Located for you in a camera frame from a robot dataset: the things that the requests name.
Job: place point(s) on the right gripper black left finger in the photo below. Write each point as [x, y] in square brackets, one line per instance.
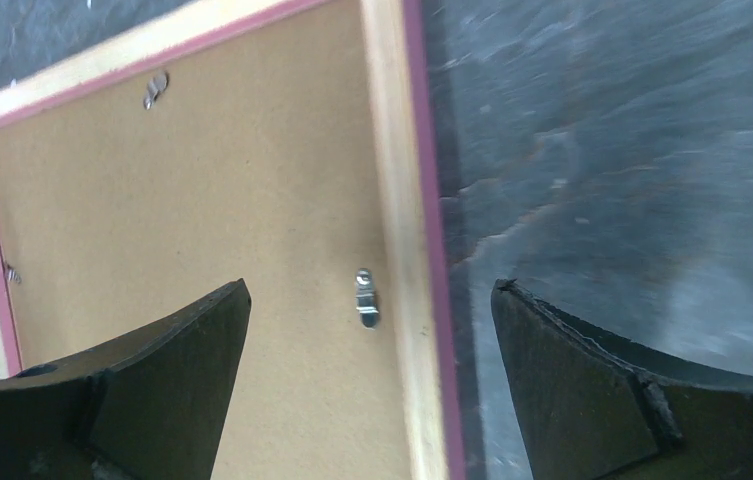
[149, 404]

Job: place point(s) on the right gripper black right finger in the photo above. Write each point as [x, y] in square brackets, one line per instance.
[595, 405]

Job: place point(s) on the pink wooden picture frame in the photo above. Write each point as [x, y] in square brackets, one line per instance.
[404, 140]

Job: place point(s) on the brown cardboard backing board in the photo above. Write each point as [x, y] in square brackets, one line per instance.
[256, 163]

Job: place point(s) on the silver metal frame clip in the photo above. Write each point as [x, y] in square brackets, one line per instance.
[366, 299]

